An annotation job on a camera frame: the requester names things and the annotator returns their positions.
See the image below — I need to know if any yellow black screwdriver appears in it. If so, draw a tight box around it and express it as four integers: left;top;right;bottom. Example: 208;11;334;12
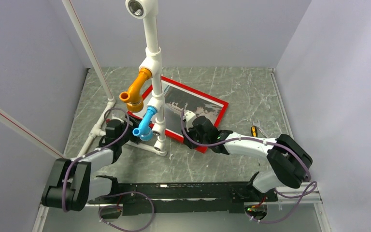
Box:
251;126;258;137

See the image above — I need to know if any white pole with red stripe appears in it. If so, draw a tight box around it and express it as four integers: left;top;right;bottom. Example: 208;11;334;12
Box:
62;0;116;108

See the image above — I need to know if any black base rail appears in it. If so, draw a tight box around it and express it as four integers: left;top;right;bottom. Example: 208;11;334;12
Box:
88;181;278;216

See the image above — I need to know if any silver open-end wrench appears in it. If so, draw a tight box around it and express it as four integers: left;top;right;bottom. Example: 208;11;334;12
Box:
252;119;268;138

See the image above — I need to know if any white pipe stand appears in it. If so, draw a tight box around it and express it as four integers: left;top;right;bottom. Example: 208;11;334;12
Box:
125;0;167;156

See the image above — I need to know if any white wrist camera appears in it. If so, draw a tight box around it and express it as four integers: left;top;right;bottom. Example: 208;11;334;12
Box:
183;111;197;130
106;118;122;127

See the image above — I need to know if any blue pipe elbow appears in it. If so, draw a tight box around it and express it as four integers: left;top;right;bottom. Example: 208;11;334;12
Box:
132;106;157;141

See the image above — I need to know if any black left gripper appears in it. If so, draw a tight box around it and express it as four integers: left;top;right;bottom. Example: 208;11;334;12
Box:
118;114;152;145

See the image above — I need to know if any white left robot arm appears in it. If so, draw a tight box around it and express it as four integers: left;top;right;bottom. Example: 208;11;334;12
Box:
41;116;140;212

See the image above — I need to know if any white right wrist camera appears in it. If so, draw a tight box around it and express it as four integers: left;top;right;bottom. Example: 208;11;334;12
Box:
183;111;197;130

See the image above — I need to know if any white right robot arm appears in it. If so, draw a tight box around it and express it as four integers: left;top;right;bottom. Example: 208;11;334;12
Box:
181;111;313;201

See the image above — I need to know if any black and white photo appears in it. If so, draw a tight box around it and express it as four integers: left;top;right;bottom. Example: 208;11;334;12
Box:
133;80;224;142

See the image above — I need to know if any aluminium extrusion frame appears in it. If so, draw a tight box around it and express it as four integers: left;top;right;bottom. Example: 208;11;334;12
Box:
32;187;331;232

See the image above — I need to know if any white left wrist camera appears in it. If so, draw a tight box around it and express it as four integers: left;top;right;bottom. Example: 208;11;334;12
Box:
106;118;122;127

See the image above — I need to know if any orange pipe elbow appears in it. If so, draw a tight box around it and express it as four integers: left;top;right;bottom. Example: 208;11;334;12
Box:
119;68;152;113

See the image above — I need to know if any white diagonal pole left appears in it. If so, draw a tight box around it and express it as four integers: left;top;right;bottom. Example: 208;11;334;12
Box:
0;109;64;158

